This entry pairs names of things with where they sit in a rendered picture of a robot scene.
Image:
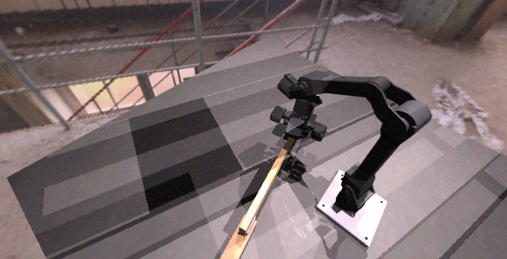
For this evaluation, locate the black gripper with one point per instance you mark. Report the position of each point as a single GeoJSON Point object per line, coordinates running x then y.
{"type": "Point", "coordinates": [318, 131]}

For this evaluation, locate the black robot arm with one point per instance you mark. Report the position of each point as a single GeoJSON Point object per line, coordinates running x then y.
{"type": "Point", "coordinates": [398, 125]}

